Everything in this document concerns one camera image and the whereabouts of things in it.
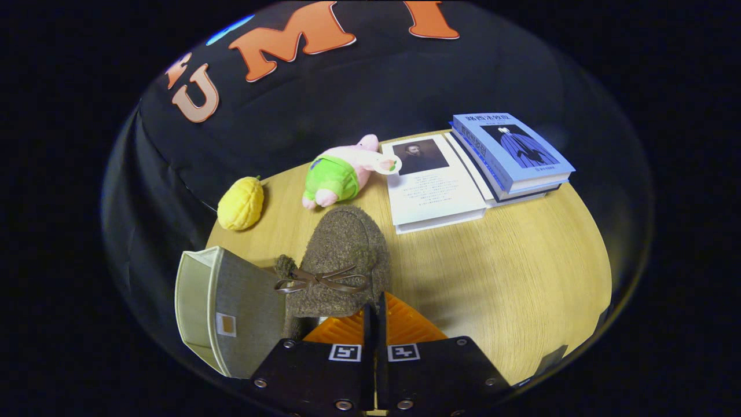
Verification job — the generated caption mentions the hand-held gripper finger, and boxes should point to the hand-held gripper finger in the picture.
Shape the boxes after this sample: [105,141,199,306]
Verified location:
[249,304,377,415]
[376,291,515,416]

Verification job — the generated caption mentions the brown fleece shoe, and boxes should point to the brown fleece shoe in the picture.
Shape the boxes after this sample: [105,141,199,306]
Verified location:
[273,204,393,341]

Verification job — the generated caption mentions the grey fabric storage box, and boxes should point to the grey fabric storage box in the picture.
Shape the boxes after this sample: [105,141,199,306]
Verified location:
[175,246,287,380]

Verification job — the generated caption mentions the white book with portrait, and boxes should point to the white book with portrait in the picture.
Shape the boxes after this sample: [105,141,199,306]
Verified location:
[381,134,487,235]

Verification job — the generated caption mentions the pink plush toy green clothes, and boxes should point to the pink plush toy green clothes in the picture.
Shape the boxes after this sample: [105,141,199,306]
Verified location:
[302,134,403,209]

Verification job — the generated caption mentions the yellow plush bun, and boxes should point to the yellow plush bun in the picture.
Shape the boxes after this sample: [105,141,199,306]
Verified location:
[217,177,265,231]

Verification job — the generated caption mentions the white book under blue book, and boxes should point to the white book under blue book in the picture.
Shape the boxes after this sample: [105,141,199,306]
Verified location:
[449,130,571,208]

